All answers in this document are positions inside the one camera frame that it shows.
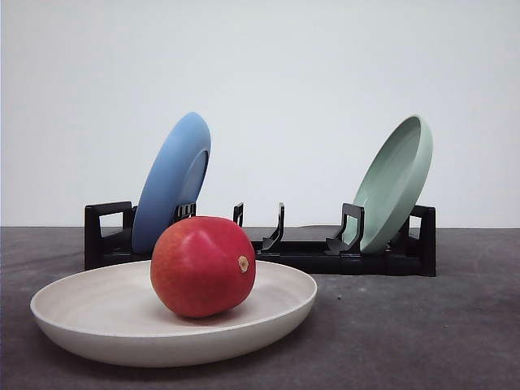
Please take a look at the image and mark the red pomegranate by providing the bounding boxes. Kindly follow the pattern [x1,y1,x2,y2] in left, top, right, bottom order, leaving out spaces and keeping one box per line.
[150,216,257,319]

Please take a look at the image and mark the white plate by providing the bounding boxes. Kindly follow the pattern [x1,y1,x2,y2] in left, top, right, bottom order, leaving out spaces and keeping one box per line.
[31,262,318,368]

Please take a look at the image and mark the blue plate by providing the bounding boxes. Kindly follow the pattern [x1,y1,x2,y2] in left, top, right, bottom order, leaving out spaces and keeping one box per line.
[132,112,211,254]

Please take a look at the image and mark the green plate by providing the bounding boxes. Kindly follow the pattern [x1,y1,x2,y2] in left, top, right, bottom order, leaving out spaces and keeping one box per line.
[343,115,434,254]

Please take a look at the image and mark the black dish rack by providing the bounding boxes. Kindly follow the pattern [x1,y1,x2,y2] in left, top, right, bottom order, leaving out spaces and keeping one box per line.
[85,201,436,277]

